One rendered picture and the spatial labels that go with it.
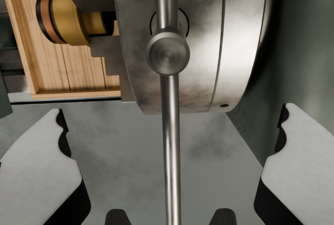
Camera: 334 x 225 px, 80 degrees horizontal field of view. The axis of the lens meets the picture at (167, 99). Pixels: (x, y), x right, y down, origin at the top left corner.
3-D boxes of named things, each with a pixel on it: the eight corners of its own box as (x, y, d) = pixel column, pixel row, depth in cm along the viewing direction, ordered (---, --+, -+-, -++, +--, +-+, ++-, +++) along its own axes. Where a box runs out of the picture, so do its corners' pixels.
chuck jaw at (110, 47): (160, 32, 29) (165, 110, 32) (162, 35, 34) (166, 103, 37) (86, 36, 30) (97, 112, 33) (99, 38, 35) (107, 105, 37)
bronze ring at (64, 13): (92, -27, 26) (22, -22, 26) (102, 48, 28) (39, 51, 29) (112, -11, 35) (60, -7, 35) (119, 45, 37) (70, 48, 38)
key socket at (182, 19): (151, 5, 19) (148, 6, 17) (186, 3, 19) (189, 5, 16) (153, 40, 21) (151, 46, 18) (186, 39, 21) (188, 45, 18)
